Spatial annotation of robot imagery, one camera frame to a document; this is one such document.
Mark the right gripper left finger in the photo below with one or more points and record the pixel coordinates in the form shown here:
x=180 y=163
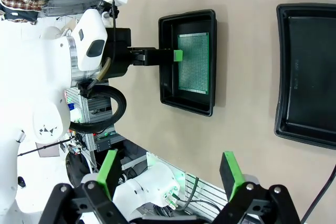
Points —
x=105 y=179

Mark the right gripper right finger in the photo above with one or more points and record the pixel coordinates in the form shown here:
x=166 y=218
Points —
x=233 y=182

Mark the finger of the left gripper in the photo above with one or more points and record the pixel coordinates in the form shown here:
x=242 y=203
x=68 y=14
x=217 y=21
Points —
x=160 y=56

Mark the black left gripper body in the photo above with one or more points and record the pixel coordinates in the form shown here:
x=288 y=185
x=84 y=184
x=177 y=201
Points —
x=121 y=51

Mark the green perforated circuit board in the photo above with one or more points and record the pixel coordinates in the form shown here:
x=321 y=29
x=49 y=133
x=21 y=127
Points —
x=194 y=72

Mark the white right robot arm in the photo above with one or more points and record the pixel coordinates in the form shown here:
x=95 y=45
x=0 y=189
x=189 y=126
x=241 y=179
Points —
x=147 y=184

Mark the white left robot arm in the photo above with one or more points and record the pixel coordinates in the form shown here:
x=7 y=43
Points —
x=34 y=64

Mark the black plastic ESD tray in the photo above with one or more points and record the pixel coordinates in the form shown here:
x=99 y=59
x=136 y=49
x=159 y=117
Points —
x=309 y=77
x=166 y=90

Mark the thin black rod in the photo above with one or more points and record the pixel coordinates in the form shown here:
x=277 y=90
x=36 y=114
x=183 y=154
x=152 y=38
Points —
x=42 y=148

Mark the red plaid cloth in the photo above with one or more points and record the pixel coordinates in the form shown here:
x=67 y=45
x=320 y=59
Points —
x=18 y=3

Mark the grooved aluminium base plate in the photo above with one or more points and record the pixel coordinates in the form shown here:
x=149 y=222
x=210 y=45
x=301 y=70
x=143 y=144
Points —
x=204 y=195

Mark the aluminium profile frame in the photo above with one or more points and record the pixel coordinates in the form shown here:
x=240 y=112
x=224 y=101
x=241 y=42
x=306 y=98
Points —
x=88 y=113

